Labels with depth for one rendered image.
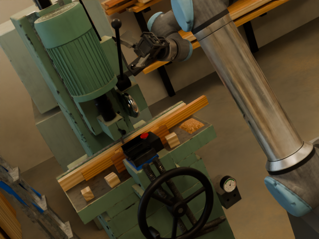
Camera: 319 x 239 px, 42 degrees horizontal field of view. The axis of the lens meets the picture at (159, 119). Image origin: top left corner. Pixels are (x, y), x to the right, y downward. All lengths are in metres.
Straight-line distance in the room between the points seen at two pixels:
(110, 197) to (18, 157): 2.73
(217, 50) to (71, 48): 0.51
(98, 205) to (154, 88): 2.77
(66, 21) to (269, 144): 0.74
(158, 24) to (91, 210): 0.77
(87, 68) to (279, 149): 0.68
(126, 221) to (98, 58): 0.61
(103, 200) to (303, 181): 0.69
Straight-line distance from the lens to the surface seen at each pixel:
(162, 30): 1.70
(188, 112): 1.73
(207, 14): 1.14
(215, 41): 1.15
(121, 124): 1.57
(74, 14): 1.42
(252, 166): 2.85
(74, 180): 1.65
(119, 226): 1.60
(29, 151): 4.17
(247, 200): 2.61
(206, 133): 1.62
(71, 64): 1.44
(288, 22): 4.74
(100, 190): 1.55
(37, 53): 1.67
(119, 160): 1.56
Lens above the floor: 1.69
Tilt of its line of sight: 26 degrees down
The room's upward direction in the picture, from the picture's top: 24 degrees counter-clockwise
